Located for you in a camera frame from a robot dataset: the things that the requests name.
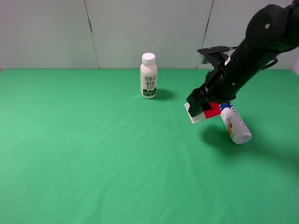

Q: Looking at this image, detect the multicoloured puzzle cube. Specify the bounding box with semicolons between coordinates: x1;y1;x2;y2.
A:
184;103;221;124

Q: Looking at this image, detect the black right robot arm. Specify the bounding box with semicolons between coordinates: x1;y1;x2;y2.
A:
186;0;299;117

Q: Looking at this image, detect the white milk bottle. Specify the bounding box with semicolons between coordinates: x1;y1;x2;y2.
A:
140;53;158;99

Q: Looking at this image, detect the white tube with blue cap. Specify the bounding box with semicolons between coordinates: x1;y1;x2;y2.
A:
220;102;252;144

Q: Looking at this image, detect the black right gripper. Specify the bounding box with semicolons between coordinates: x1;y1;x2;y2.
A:
186;46;238;117

